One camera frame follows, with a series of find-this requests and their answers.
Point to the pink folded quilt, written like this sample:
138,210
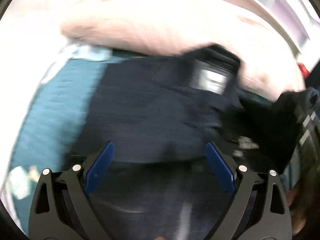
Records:
173,27

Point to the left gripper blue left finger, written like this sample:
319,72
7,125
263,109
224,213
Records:
61,209

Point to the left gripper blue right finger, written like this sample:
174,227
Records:
258,207

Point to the teal quilted bed mat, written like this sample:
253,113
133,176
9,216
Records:
54,121

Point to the dark denim jacket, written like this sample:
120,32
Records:
160,112

